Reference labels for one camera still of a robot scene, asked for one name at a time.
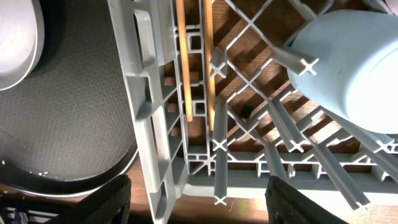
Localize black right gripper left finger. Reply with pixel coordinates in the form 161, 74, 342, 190
48, 174, 132, 224

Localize wooden chopstick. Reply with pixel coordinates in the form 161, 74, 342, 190
175, 0, 193, 122
203, 0, 216, 131

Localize round black serving tray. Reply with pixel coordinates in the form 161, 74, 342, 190
1, 0, 137, 197

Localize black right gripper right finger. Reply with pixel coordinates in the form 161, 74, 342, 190
265, 175, 346, 224

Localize light blue plastic cup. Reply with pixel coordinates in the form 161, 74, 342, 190
288, 9, 397, 134

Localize grey plastic dishwasher rack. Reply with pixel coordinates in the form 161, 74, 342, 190
109, 0, 397, 223

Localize white ceramic plate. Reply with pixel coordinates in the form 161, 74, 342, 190
1, 0, 45, 91

